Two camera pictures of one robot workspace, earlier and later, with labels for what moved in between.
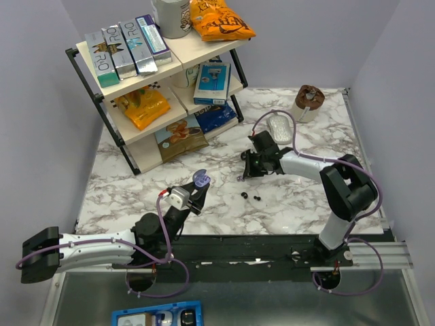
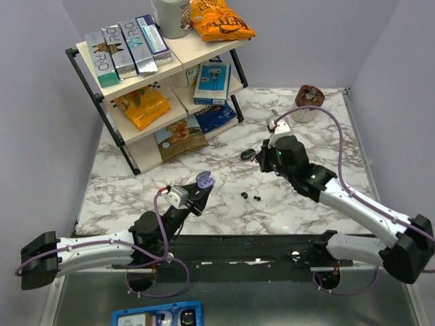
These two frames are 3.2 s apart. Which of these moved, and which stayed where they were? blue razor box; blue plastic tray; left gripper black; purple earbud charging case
Moved: purple earbud charging case
Stayed: left gripper black; blue razor box; blue plastic tray
